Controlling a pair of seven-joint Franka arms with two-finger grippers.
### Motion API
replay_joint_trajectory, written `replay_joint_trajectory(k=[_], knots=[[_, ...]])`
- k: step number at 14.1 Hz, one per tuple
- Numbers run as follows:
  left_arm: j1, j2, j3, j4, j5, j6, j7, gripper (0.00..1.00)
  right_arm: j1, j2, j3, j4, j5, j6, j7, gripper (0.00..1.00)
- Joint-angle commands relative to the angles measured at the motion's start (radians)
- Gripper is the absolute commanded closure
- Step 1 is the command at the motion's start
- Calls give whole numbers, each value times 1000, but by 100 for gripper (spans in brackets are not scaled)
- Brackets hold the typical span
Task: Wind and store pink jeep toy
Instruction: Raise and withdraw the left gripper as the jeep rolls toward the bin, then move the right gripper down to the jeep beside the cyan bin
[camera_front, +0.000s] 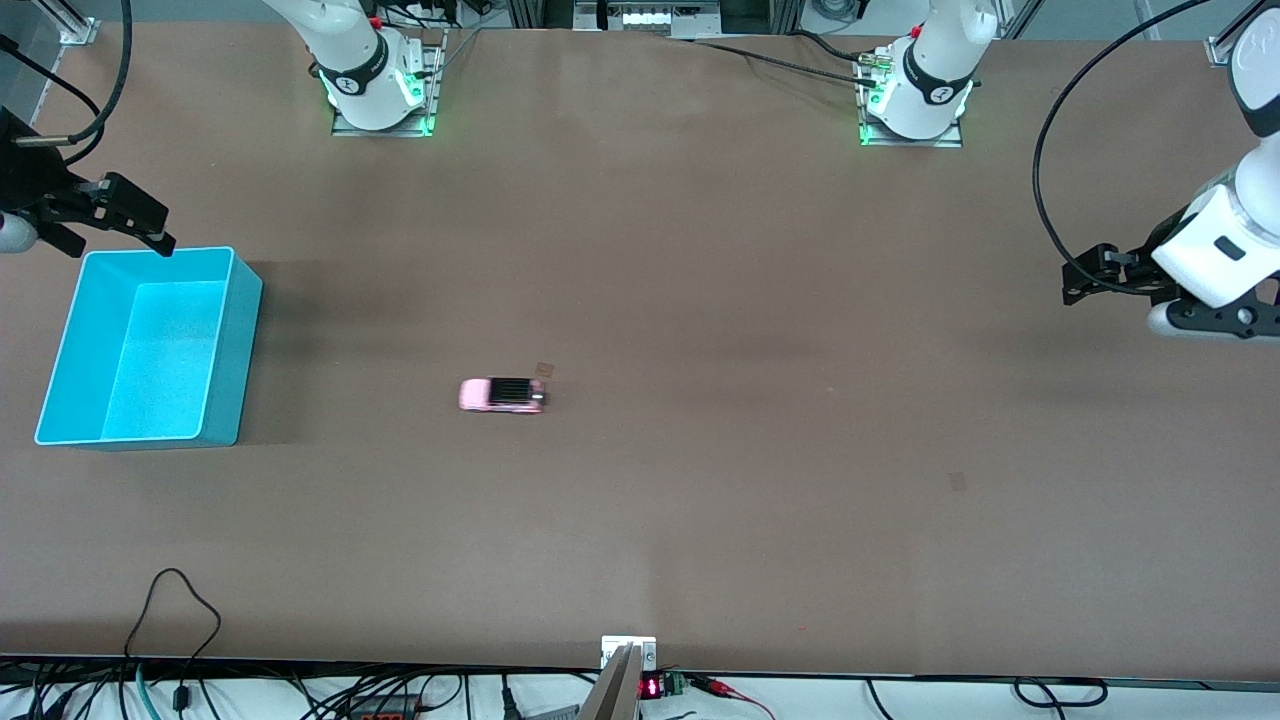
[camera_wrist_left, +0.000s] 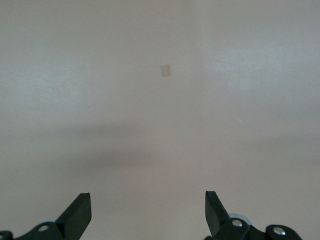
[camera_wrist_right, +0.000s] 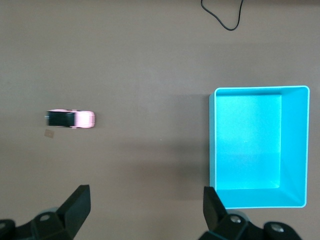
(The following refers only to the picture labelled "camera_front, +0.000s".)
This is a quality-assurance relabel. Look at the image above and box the pink jeep toy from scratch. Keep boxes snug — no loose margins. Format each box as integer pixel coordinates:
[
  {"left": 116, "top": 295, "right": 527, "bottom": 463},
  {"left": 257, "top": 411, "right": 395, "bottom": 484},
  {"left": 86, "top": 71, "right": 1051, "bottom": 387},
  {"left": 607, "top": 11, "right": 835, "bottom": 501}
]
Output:
[{"left": 459, "top": 376, "right": 550, "bottom": 415}]

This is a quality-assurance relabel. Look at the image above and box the teal plastic bin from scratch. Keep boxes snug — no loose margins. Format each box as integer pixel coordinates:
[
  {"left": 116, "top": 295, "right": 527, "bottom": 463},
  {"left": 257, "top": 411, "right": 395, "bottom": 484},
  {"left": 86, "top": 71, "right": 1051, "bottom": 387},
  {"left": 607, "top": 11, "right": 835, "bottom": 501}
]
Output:
[{"left": 34, "top": 246, "right": 264, "bottom": 450}]

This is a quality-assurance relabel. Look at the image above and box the lit control box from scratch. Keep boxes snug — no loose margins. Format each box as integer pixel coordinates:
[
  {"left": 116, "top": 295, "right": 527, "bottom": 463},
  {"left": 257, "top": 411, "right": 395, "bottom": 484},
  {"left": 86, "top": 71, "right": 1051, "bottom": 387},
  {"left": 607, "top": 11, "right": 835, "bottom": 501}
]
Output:
[{"left": 573, "top": 0, "right": 723, "bottom": 39}]

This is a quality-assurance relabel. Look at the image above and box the red clip lead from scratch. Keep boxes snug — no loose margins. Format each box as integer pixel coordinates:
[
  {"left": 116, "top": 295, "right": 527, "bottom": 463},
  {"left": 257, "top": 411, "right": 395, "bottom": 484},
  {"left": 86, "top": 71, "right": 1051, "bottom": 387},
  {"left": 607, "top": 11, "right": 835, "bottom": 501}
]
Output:
[{"left": 688, "top": 675, "right": 776, "bottom": 720}]

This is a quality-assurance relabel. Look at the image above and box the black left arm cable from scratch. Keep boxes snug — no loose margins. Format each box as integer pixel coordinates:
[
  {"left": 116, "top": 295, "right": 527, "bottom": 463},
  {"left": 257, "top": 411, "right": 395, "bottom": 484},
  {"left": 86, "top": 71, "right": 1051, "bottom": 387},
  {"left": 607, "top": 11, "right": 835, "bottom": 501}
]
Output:
[{"left": 1033, "top": 0, "right": 1216, "bottom": 296}]

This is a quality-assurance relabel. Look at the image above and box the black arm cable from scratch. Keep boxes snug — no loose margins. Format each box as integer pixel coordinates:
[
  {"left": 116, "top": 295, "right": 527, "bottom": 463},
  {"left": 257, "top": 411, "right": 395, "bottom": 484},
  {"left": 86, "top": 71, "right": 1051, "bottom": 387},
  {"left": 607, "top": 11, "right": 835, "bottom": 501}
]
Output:
[
  {"left": 0, "top": 0, "right": 135, "bottom": 166},
  {"left": 1033, "top": 0, "right": 1216, "bottom": 296}
]

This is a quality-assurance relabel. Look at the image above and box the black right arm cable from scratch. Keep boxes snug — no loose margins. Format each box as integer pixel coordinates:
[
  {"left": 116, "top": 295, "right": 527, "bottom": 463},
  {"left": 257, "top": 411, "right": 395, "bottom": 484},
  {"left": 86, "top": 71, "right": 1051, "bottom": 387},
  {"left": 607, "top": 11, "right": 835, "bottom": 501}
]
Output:
[{"left": 0, "top": 0, "right": 135, "bottom": 166}]

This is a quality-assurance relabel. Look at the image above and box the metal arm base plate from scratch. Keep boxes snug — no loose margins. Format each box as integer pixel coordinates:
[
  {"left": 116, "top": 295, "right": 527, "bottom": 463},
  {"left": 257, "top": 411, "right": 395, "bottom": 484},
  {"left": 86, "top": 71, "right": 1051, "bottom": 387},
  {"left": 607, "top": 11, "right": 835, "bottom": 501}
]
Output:
[
  {"left": 858, "top": 50, "right": 964, "bottom": 149},
  {"left": 332, "top": 28, "right": 446, "bottom": 138}
]

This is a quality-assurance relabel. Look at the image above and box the short black table cable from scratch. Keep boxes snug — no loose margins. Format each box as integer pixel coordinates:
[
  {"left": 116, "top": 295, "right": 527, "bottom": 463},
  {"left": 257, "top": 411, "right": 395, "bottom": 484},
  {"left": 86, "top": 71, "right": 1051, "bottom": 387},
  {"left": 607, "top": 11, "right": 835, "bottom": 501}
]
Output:
[{"left": 790, "top": 30, "right": 883, "bottom": 65}]

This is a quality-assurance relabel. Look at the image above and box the long black table cable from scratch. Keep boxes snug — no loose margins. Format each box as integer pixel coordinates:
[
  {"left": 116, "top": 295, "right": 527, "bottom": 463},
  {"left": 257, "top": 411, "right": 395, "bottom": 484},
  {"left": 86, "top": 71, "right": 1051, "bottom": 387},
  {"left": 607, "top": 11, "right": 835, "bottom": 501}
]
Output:
[{"left": 680, "top": 38, "right": 886, "bottom": 89}]

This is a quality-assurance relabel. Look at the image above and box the thin black looped cable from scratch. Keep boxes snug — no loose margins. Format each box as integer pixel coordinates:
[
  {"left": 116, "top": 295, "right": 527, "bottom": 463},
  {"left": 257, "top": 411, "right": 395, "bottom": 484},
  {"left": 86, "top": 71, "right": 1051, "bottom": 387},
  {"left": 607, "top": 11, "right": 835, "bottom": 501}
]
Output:
[{"left": 125, "top": 568, "right": 223, "bottom": 720}]

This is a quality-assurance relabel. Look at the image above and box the black coiled cable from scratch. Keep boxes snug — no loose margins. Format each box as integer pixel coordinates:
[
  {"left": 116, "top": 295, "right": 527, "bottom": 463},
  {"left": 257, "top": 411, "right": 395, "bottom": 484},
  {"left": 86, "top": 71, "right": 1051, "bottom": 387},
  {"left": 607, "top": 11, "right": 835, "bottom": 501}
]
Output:
[{"left": 1013, "top": 677, "right": 1109, "bottom": 709}]

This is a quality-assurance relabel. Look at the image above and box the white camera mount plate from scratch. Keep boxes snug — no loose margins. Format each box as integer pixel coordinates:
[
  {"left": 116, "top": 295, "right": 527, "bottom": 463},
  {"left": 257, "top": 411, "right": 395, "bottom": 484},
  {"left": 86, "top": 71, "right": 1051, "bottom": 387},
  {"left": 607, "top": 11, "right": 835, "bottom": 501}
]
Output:
[{"left": 601, "top": 636, "right": 658, "bottom": 669}]

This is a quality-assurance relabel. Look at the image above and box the aluminium camera bar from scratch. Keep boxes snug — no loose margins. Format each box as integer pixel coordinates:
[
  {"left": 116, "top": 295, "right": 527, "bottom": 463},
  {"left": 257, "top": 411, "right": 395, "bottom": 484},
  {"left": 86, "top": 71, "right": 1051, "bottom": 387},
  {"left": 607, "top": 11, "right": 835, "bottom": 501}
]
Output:
[{"left": 578, "top": 644, "right": 642, "bottom": 720}]

